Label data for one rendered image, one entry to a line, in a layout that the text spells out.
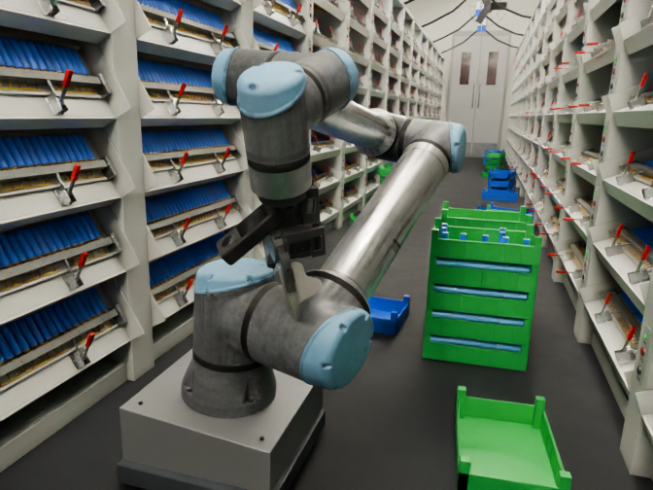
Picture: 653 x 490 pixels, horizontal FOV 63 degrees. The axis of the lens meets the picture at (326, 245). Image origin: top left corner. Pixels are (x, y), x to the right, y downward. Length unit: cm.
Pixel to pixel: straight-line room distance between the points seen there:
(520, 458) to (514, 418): 14
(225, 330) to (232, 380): 11
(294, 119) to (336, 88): 11
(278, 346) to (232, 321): 10
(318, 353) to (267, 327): 10
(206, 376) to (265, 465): 20
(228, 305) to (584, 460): 84
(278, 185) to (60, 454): 83
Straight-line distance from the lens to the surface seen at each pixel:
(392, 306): 200
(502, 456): 130
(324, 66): 79
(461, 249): 157
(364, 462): 122
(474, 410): 141
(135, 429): 111
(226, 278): 96
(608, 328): 171
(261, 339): 93
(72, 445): 136
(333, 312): 90
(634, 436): 134
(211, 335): 101
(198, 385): 107
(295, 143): 72
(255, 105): 70
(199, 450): 106
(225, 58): 90
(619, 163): 186
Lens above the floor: 72
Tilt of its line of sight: 14 degrees down
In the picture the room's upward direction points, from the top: 2 degrees clockwise
